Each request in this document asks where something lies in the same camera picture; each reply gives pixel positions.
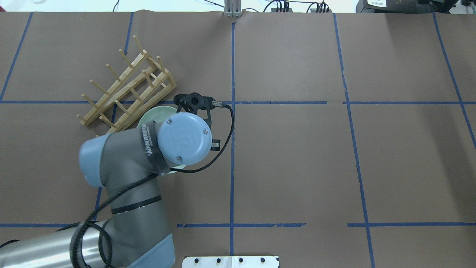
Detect light green plate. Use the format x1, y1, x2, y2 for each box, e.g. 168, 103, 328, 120
137, 106, 177, 163

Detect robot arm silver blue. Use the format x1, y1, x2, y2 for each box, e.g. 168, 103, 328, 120
1, 112, 212, 268

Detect wooden dish rack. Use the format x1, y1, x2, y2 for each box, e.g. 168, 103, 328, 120
76, 35, 177, 134

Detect black small computer box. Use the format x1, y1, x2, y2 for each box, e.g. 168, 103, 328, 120
356, 0, 418, 14

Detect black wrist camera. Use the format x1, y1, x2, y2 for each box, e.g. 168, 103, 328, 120
173, 93, 225, 128

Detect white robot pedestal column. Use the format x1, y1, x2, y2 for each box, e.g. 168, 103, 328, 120
181, 255, 280, 268

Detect aluminium frame post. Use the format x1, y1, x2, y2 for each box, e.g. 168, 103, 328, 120
224, 0, 242, 17

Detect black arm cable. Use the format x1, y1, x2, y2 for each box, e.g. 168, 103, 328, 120
69, 104, 235, 268

